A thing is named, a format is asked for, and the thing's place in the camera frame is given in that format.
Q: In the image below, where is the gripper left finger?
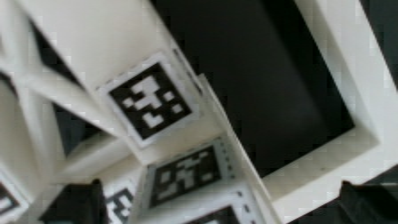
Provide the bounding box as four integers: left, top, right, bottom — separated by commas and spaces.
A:
38, 180, 108, 224

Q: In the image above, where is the white boundary fence frame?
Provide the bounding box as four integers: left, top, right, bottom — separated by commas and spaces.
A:
262, 0, 398, 223

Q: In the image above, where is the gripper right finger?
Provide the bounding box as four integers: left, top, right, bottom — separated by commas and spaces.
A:
337, 181, 398, 224

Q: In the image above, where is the white tagged cube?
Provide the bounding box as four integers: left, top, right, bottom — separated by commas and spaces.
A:
127, 136, 268, 224

